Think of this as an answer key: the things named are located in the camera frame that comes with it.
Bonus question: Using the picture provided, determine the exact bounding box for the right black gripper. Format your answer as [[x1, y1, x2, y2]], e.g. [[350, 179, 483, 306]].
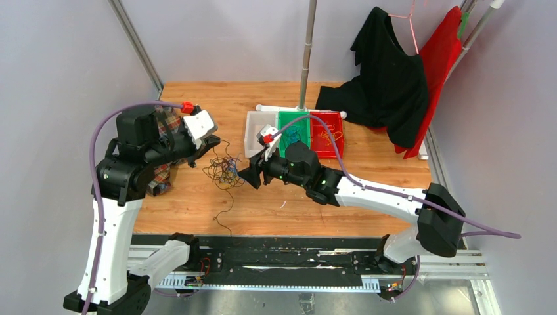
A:
[[237, 144, 308, 190]]

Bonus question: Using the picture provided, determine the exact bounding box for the dark blue cable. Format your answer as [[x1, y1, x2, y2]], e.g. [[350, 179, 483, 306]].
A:
[[221, 154, 242, 184]]

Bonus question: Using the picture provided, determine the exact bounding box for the light blue cable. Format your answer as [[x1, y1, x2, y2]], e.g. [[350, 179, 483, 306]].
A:
[[284, 125, 307, 148]]

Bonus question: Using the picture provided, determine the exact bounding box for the yellow cable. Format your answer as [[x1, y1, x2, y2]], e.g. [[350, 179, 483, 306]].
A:
[[319, 124, 345, 146]]

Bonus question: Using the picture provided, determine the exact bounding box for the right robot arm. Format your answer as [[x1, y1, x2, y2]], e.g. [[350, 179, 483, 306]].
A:
[[238, 142, 465, 274]]

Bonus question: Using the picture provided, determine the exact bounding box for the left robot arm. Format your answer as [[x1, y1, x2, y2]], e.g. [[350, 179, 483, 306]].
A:
[[63, 101, 221, 314]]

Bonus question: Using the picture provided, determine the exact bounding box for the white stand base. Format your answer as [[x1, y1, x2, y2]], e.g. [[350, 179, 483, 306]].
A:
[[256, 104, 334, 112]]

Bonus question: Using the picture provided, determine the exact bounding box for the white plastic bin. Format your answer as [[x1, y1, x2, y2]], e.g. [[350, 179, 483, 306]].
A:
[[244, 110, 279, 159]]

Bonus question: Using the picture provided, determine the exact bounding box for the green plastic bin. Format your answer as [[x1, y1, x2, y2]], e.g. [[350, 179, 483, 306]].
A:
[[277, 111, 311, 158]]

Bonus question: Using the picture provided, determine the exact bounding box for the plaid flannel shirt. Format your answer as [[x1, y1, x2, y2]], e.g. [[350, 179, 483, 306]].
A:
[[146, 106, 186, 197]]

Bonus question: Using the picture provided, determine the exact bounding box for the red plastic bin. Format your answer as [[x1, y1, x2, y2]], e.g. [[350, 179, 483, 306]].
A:
[[311, 112, 345, 159]]

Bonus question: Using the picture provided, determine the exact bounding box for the metal stand pole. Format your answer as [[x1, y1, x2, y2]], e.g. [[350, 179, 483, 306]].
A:
[[296, 0, 317, 111]]

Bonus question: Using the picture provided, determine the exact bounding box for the black t-shirt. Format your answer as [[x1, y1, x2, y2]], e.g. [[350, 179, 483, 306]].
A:
[[315, 7, 429, 149]]

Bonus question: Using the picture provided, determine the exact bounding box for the red garment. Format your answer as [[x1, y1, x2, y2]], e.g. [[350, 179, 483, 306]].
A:
[[393, 7, 462, 159]]

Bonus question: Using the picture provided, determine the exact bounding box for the pink clothes hanger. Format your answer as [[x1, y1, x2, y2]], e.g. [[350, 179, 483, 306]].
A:
[[388, 0, 420, 54]]

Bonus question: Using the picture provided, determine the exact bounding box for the green clothes hanger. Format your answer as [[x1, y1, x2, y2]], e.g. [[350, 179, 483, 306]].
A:
[[457, 12, 470, 39]]

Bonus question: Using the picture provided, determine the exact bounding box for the white garment rack pole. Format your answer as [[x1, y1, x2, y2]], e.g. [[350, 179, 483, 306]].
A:
[[447, 0, 505, 80]]

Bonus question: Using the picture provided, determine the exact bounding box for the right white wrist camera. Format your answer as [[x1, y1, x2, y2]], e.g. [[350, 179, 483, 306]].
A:
[[256, 124, 281, 161]]

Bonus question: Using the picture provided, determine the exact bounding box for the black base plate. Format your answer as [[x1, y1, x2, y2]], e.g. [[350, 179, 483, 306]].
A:
[[158, 236, 420, 288]]

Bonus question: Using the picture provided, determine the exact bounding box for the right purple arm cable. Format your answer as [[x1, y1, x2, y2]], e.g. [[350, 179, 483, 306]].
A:
[[263, 114, 522, 303]]

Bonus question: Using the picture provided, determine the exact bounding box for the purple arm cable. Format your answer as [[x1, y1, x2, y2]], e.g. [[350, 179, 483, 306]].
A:
[[263, 114, 522, 303], [81, 100, 194, 315]]

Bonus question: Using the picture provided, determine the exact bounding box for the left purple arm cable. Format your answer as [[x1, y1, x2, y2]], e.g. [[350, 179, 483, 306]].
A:
[[81, 100, 194, 315]]

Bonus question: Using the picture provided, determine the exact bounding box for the aluminium frame rail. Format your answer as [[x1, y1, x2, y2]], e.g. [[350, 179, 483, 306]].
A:
[[78, 243, 502, 315]]

